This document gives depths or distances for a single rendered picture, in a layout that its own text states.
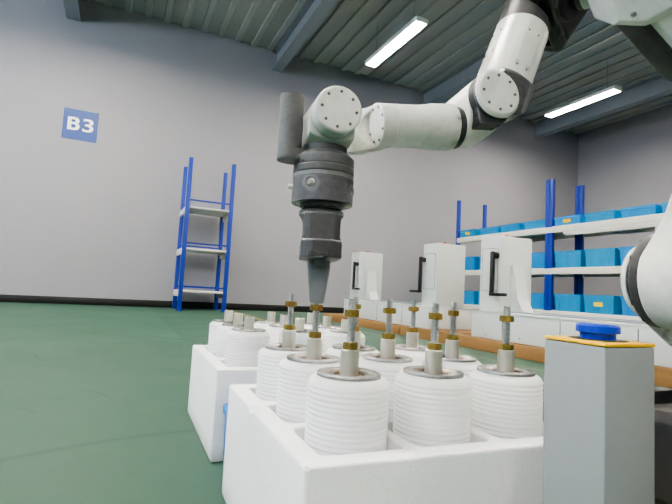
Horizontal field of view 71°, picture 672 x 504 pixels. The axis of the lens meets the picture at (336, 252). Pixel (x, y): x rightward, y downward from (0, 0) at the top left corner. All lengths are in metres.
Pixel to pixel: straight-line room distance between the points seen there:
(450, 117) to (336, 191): 0.22
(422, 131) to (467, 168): 8.48
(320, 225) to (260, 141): 6.75
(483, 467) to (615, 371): 0.19
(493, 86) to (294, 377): 0.51
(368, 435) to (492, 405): 0.19
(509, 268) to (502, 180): 6.30
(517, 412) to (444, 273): 3.43
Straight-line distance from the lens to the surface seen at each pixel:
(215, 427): 1.02
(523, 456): 0.64
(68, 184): 6.94
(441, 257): 4.05
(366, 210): 7.84
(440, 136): 0.75
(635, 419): 0.54
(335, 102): 0.66
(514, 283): 3.51
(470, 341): 3.46
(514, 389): 0.66
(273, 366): 0.75
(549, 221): 6.64
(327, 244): 0.61
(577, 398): 0.52
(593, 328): 0.53
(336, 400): 0.53
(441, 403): 0.59
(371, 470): 0.52
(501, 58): 0.87
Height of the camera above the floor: 0.35
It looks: 5 degrees up
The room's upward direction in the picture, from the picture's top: 3 degrees clockwise
